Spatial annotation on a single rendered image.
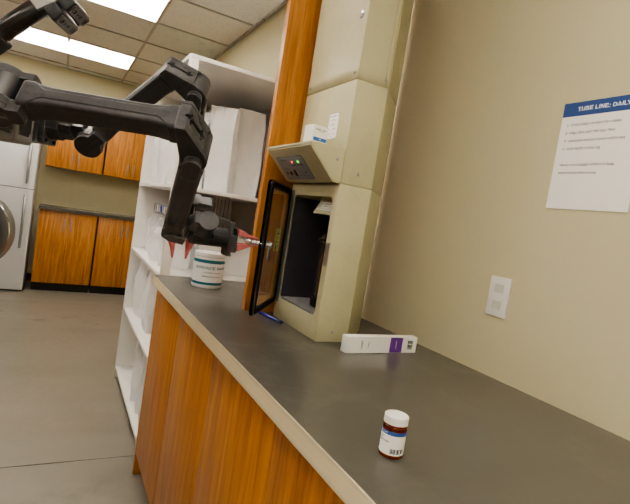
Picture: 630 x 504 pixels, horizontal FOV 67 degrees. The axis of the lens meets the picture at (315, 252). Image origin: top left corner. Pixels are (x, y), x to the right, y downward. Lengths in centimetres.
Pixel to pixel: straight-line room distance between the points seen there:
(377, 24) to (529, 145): 55
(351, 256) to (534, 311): 52
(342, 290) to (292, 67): 80
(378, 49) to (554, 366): 99
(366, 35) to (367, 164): 36
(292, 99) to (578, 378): 122
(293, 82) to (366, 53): 37
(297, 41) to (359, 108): 46
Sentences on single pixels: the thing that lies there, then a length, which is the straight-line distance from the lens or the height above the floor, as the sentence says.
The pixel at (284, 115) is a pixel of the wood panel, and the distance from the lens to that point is 173.
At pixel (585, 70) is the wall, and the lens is 147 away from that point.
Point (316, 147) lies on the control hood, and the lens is 135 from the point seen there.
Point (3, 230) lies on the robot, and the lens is 148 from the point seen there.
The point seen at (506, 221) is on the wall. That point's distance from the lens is 148.
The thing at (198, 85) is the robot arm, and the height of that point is 160.
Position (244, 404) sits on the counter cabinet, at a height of 84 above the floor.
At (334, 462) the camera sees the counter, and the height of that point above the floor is 94.
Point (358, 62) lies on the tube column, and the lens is 147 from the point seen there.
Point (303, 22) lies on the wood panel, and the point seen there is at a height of 196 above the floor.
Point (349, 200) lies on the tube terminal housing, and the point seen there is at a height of 137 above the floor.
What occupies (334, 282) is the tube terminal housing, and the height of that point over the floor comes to 112.
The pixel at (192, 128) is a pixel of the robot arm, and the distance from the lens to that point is 102.
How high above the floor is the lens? 129
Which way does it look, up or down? 4 degrees down
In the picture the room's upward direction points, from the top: 9 degrees clockwise
